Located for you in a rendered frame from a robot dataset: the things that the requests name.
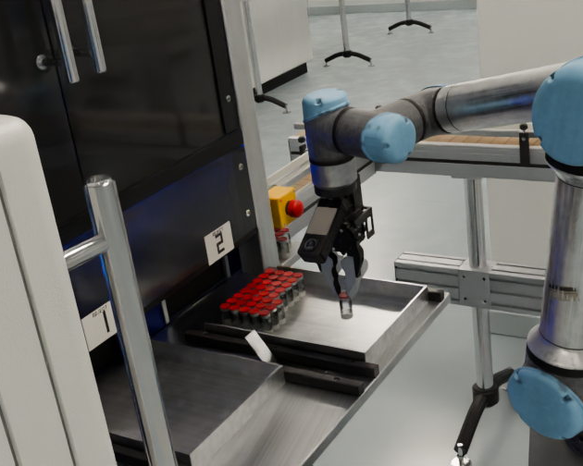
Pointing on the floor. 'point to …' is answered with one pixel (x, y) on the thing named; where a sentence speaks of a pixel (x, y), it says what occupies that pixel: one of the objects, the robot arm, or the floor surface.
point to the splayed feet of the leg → (483, 398)
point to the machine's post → (241, 89)
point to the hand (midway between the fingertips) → (342, 293)
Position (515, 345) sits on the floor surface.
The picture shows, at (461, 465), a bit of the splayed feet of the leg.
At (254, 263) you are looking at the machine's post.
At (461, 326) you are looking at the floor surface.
